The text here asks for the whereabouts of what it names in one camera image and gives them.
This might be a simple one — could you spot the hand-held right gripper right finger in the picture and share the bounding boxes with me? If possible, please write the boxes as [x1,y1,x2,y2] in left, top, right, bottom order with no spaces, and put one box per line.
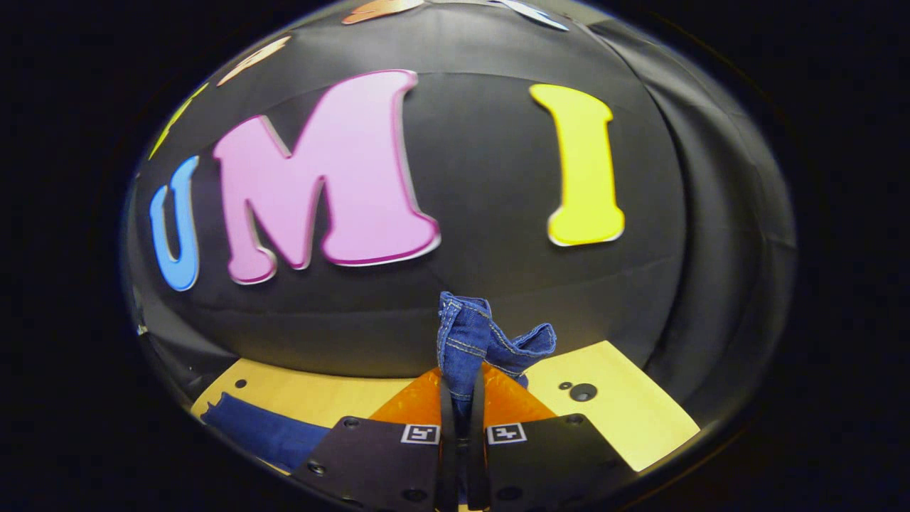
[466,363,638,512]

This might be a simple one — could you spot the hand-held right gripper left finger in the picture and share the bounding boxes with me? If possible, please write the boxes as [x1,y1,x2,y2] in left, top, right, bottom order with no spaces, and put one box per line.
[290,367,457,512]

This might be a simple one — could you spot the black backdrop cloth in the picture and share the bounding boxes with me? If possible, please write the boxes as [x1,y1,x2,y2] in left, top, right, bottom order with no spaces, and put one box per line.
[121,0,797,427]

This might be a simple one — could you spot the blue denim jeans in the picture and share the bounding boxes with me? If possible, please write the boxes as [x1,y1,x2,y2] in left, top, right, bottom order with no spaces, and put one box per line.
[200,291,558,498]

